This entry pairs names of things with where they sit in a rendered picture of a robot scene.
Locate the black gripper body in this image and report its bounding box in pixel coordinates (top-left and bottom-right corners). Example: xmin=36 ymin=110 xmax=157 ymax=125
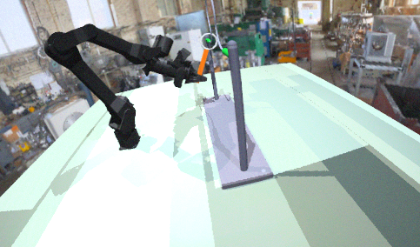
xmin=162 ymin=58 xmax=191 ymax=89

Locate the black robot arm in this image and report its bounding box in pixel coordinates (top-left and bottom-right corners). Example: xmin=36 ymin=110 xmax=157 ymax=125
xmin=44 ymin=23 xmax=173 ymax=150

